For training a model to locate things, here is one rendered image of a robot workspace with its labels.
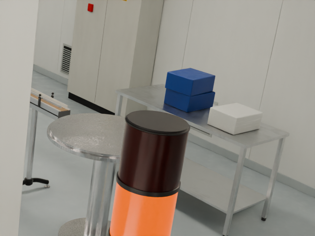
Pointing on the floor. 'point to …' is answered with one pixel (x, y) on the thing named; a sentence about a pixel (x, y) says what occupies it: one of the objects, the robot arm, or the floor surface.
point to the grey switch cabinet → (112, 52)
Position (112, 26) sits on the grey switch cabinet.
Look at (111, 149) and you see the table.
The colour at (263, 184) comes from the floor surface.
